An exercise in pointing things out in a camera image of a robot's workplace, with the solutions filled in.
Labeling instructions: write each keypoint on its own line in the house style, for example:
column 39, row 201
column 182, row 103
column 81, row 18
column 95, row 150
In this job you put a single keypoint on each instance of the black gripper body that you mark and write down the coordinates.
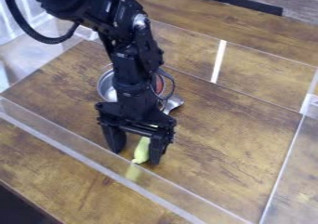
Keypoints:
column 135, row 112

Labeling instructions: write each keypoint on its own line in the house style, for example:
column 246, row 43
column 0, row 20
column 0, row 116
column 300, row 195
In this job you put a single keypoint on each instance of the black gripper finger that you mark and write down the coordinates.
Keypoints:
column 159, row 142
column 115, row 137

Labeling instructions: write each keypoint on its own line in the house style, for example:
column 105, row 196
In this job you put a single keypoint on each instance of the green handled metal spoon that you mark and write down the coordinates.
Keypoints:
column 141, row 150

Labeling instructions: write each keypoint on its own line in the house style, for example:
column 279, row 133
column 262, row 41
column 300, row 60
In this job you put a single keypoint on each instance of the small silver metal pot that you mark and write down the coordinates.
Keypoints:
column 105, row 89

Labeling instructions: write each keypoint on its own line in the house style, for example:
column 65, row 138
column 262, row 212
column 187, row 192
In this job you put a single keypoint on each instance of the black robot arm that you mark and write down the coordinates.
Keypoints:
column 121, row 24

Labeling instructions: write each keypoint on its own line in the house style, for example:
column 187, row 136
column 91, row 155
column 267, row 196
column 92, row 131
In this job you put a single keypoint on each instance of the white red mushroom toy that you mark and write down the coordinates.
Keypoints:
column 159, row 84

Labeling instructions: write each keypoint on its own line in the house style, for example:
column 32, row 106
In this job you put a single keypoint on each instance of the black strip on table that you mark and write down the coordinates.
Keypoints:
column 270, row 9

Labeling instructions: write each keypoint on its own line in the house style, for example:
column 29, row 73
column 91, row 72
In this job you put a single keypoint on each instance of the clear acrylic enclosure wall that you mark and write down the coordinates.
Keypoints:
column 175, row 198

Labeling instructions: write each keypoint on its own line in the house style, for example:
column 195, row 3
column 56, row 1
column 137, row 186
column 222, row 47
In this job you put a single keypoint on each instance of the clear acrylic bracket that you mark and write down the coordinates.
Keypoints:
column 85, row 33

